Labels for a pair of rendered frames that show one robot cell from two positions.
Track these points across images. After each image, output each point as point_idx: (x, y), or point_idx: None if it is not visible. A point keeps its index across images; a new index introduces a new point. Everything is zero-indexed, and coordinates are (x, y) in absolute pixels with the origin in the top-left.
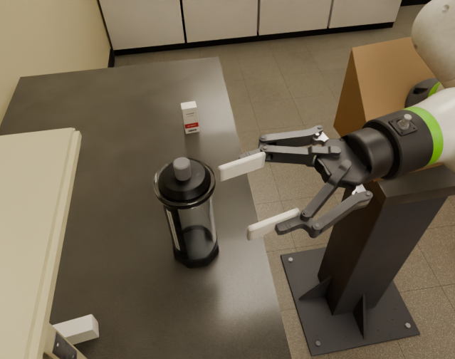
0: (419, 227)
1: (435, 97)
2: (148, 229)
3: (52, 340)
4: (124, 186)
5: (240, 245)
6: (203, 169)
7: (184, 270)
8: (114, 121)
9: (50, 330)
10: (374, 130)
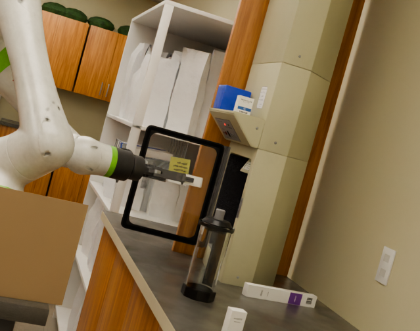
0: None
1: (100, 144)
2: None
3: (242, 197)
4: (271, 330)
5: (165, 289)
6: (208, 217)
7: None
8: None
9: (244, 195)
10: (135, 155)
